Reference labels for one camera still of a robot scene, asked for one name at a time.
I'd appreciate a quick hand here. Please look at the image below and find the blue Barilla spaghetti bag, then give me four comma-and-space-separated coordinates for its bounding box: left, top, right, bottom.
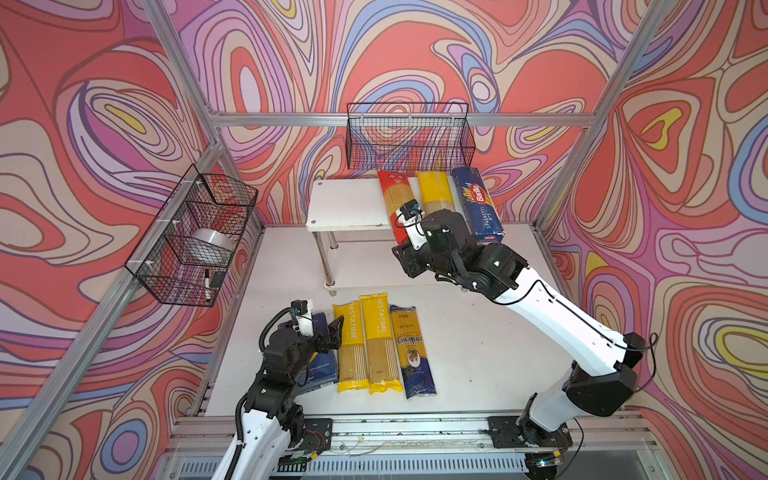
451, 167, 505, 244

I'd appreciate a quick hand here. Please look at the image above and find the yellow clear spaghetti bag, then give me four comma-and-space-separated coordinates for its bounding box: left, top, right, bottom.
417, 171, 456, 214

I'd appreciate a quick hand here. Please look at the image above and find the red spaghetti bag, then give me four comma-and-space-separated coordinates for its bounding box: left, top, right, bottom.
377, 170, 416, 245

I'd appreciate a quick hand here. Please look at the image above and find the yellow pastatime bag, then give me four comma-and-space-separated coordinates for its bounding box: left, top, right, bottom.
360, 293, 403, 395
333, 300, 370, 393

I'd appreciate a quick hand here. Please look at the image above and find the clear blue Ankara spaghetti bag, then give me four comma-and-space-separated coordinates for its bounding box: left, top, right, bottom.
390, 305, 437, 399

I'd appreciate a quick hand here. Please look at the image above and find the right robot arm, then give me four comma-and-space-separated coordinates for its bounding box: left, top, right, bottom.
392, 201, 650, 447

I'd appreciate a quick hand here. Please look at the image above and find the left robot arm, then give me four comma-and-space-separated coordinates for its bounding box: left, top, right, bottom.
213, 319, 342, 479

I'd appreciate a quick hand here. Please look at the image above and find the blue Barilla pasta box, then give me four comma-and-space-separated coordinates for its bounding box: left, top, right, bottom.
296, 312, 341, 395

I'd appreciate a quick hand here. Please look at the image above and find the white two-tier shelf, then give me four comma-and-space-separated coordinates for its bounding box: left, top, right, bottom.
306, 178, 438, 296

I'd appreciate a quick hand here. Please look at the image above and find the silver tape roll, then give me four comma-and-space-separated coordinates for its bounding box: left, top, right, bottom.
192, 228, 235, 251

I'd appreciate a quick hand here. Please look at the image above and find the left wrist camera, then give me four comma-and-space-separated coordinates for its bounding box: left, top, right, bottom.
291, 300, 315, 337

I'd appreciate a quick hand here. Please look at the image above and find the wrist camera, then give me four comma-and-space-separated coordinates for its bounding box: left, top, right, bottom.
291, 300, 315, 337
395, 200, 427, 250

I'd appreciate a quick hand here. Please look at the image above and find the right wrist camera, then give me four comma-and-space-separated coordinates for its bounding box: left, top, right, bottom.
395, 200, 427, 250

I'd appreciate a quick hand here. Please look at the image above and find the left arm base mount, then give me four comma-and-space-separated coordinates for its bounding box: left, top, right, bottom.
283, 417, 333, 462

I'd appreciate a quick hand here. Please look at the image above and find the black wire basket back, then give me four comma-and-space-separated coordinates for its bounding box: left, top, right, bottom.
345, 100, 476, 175

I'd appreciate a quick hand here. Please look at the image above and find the black wire basket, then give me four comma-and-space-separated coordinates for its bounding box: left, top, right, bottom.
125, 166, 259, 308
345, 100, 476, 175

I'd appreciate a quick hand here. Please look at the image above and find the black wire basket left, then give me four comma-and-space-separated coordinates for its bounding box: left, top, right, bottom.
125, 166, 259, 308

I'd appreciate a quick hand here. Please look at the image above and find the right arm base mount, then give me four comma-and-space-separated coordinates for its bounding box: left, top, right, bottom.
485, 415, 573, 450

